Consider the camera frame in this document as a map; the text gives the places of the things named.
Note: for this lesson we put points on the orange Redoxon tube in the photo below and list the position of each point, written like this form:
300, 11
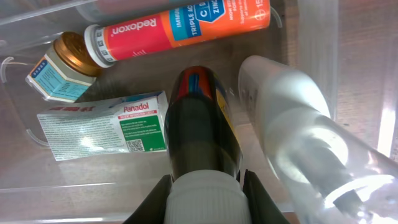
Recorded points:
191, 24

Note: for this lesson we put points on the small jar gold lid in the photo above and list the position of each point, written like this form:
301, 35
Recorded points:
65, 71

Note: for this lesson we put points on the white green Panadol box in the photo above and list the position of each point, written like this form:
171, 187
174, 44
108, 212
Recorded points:
119, 125

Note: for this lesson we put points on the clear plastic container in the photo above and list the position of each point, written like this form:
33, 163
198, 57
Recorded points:
349, 48

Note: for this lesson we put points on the dark bottle white cap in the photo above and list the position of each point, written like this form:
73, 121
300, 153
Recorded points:
204, 153

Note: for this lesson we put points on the white spray bottle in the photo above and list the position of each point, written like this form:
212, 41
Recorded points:
331, 175

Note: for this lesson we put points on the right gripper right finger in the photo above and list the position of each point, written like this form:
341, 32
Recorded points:
262, 208

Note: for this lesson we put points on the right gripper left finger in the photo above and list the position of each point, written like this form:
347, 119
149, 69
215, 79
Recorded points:
152, 209

